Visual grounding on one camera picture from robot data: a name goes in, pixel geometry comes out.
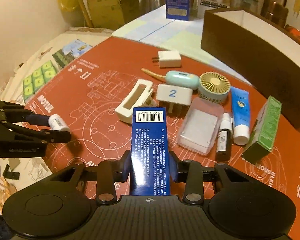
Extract small white pill bottle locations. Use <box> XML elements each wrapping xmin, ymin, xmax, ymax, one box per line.
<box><xmin>48</xmin><ymin>114</ymin><xmax>71</xmax><ymax>132</ymax></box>

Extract dark dropper spray bottle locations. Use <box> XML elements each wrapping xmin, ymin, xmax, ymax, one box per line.
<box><xmin>216</xmin><ymin>113</ymin><xmax>232</xmax><ymax>163</ymax></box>

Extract small blue barcode box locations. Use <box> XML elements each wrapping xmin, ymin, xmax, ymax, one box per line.
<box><xmin>129</xmin><ymin>107</ymin><xmax>171</xmax><ymax>196</ymax></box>

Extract clear plastic case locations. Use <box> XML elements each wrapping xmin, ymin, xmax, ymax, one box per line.
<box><xmin>177</xmin><ymin>98</ymin><xmax>224</xmax><ymax>155</ymax></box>

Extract white adapter marked 2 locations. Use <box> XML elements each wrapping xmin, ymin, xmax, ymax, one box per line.
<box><xmin>156</xmin><ymin>84</ymin><xmax>193</xmax><ymax>113</ymax></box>

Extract green rectangular box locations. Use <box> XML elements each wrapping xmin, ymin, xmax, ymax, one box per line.
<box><xmin>241</xmin><ymin>96</ymin><xmax>282</xmax><ymax>164</ymax></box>

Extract white hair claw clip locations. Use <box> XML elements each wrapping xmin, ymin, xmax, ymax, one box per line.
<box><xmin>115</xmin><ymin>79</ymin><xmax>158</xmax><ymax>124</ymax></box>

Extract blue white cream tube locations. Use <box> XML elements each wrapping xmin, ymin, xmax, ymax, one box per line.
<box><xmin>230</xmin><ymin>86</ymin><xmax>250</xmax><ymax>146</ymax></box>

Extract teal handheld mini fan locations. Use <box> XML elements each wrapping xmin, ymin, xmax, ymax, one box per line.
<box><xmin>141</xmin><ymin>68</ymin><xmax>231</xmax><ymax>104</ymax></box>

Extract white USB wall charger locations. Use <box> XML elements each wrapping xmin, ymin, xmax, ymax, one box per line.
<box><xmin>152</xmin><ymin>50</ymin><xmax>181</xmax><ymax>68</ymax></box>

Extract green blue printed booklet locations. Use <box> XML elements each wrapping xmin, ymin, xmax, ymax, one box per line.
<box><xmin>23</xmin><ymin>39</ymin><xmax>93</xmax><ymax>103</ymax></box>

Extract red Motul cardboard mat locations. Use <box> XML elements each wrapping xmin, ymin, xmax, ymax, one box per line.
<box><xmin>24</xmin><ymin>36</ymin><xmax>300</xmax><ymax>240</ymax></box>

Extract brown flattened cardboard boxes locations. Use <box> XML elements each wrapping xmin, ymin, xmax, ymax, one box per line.
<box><xmin>78</xmin><ymin>0</ymin><xmax>140</xmax><ymax>30</ymax></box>

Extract pastel checkered tablecloth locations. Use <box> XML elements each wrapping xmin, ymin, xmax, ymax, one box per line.
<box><xmin>112</xmin><ymin>5</ymin><xmax>249</xmax><ymax>83</ymax></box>

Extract brown cardboard storage box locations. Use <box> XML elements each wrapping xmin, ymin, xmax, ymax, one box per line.
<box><xmin>201</xmin><ymin>8</ymin><xmax>300</xmax><ymax>128</ymax></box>

